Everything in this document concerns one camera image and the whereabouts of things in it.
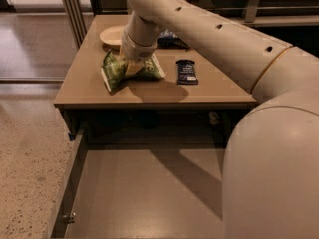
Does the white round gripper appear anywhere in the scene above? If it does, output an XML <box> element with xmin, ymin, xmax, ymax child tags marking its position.
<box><xmin>119</xmin><ymin>27</ymin><xmax>158</xmax><ymax>77</ymax></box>

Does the green jalapeno chip bag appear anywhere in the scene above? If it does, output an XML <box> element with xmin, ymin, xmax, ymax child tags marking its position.
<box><xmin>101</xmin><ymin>50</ymin><xmax>165</xmax><ymax>93</ymax></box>

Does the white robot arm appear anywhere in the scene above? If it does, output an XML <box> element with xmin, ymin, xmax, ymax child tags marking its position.
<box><xmin>123</xmin><ymin>0</ymin><xmax>319</xmax><ymax>239</ymax></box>

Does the dark blue chip bag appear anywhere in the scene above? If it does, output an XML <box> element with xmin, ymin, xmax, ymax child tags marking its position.
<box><xmin>157</xmin><ymin>29</ymin><xmax>189</xmax><ymax>49</ymax></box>

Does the tan drawer cabinet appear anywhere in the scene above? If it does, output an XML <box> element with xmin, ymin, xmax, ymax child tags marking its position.
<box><xmin>54</xmin><ymin>15</ymin><xmax>256</xmax><ymax>133</ymax></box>

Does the open top drawer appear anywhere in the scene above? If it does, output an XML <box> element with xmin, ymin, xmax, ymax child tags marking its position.
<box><xmin>47</xmin><ymin>125</ymin><xmax>224</xmax><ymax>239</ymax></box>

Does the small dark snack bar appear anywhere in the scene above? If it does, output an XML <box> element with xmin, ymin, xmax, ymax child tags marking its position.
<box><xmin>176</xmin><ymin>60</ymin><xmax>198</xmax><ymax>85</ymax></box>

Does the metal railing frame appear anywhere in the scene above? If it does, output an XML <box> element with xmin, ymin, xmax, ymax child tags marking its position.
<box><xmin>62</xmin><ymin>0</ymin><xmax>319</xmax><ymax>52</ymax></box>

